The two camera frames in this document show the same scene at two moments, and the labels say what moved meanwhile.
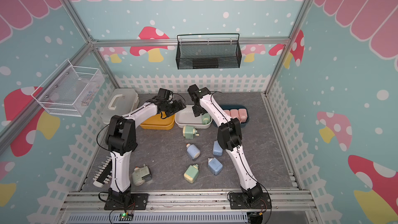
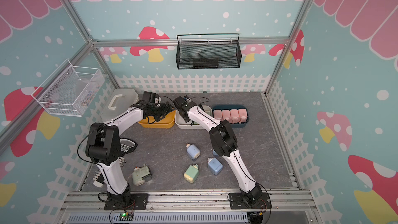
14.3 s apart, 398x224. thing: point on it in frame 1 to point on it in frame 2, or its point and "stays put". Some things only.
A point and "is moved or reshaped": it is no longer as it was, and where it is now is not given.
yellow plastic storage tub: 159,122 stays put
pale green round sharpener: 141,175 stays put
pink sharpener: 242,114 is moved or reshaped
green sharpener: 191,173 stays put
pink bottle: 243,115 stays put
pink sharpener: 234,113 is moved or reshaped
